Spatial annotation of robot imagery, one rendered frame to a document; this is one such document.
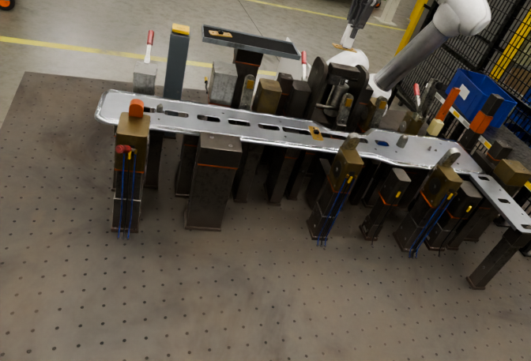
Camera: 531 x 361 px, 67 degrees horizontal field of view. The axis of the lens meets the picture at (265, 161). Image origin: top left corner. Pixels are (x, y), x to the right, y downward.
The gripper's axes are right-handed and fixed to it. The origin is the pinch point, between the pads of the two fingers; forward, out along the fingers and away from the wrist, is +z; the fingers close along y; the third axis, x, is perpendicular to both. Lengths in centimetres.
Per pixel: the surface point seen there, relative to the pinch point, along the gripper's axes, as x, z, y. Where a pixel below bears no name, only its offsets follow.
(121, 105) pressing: 67, 35, -7
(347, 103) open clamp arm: -10.6, 23.9, 0.9
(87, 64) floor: 105, 132, 228
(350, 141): -0.7, 24.3, -26.5
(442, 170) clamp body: -35, 26, -32
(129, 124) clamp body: 64, 30, -27
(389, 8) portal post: -373, 72, 600
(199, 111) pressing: 43, 34, -5
